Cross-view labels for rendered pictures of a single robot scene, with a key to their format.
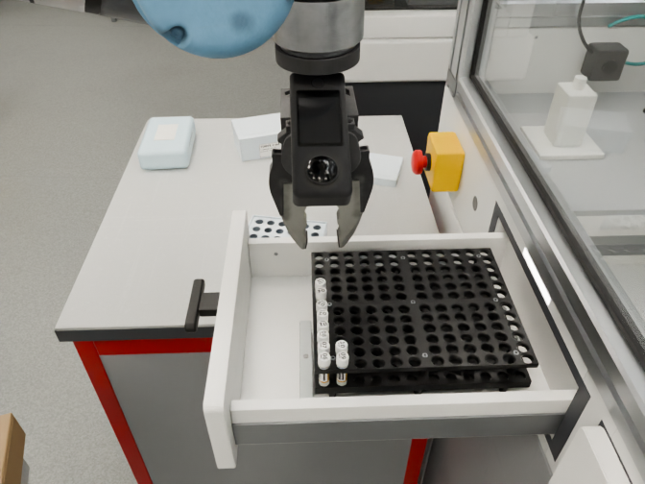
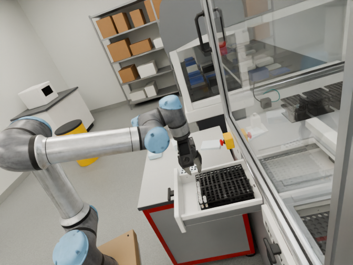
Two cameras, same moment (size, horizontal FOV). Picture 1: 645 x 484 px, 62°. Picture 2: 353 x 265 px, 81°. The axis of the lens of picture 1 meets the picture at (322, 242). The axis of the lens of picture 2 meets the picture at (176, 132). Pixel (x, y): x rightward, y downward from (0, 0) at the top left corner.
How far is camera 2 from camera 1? 0.36 m
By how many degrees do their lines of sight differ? 14
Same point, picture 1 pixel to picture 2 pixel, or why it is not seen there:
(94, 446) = (152, 246)
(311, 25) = (177, 132)
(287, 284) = (191, 184)
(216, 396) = (176, 213)
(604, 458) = (266, 211)
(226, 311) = (176, 194)
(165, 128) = not seen: hidden behind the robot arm
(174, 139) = not seen: hidden behind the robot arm
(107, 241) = (145, 182)
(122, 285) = (151, 193)
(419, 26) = (217, 100)
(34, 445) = not seen: hidden behind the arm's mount
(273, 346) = (190, 201)
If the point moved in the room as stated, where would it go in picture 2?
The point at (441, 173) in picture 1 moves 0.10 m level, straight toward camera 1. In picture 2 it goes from (228, 144) to (227, 155)
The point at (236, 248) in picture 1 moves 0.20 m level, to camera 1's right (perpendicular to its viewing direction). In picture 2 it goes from (176, 177) to (218, 169)
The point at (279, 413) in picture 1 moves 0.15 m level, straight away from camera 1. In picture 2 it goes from (192, 215) to (186, 189)
